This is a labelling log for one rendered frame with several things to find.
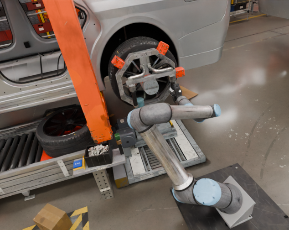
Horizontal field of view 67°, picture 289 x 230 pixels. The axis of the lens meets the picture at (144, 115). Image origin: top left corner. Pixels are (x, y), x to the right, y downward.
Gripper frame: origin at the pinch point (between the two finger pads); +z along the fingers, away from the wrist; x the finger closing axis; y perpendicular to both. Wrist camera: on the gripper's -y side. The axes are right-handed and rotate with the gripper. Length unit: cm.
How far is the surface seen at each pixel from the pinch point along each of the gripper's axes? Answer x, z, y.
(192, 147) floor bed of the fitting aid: 17, 0, 76
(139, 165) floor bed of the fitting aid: -43, -4, 75
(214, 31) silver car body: 62, 44, -25
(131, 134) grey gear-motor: -43, 8, 44
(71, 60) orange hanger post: -72, -8, -43
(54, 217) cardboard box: -120, -42, 65
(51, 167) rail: -122, 0, 50
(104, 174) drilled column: -75, -27, 50
